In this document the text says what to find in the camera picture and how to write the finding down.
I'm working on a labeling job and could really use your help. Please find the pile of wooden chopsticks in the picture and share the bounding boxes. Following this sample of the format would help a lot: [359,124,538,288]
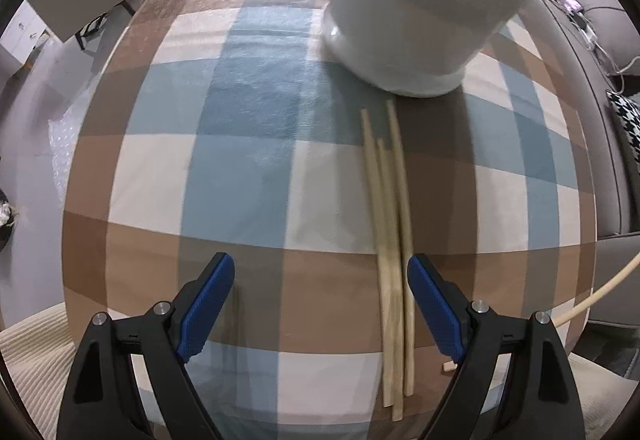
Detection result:
[361,100,458,422]

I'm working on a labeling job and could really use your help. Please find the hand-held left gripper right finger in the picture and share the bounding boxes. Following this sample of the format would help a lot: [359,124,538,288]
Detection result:
[406,254,586,440]

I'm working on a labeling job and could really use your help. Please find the dark round object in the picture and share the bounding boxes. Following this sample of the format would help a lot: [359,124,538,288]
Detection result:
[0,189,21,252]

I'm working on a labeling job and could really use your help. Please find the grey sofa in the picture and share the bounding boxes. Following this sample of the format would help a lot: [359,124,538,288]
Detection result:
[520,0,640,371]

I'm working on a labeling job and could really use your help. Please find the grey divided utensil holder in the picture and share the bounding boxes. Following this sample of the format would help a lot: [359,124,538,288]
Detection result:
[321,0,551,98]

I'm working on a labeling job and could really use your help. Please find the single pale bamboo chopstick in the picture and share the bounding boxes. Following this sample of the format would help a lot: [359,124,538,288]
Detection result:
[552,253,640,327]

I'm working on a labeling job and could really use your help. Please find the black white houndstooth pillow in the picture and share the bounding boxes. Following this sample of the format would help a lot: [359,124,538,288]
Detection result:
[606,89,640,162]

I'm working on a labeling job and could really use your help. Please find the white cable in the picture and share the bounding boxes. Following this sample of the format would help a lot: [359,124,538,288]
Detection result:
[585,35,640,96]

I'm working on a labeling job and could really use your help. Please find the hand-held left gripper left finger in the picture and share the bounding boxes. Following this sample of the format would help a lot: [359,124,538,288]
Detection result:
[56,253,236,440]

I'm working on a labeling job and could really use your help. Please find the clear bubble wrap sheet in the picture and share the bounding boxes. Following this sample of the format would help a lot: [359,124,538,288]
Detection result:
[47,117,82,192]

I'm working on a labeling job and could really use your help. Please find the cream ribbed seat cushion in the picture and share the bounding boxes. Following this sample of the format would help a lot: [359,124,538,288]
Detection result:
[0,303,640,440]

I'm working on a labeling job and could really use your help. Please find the white power strip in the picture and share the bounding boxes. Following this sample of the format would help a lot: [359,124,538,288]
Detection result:
[565,0,599,48]

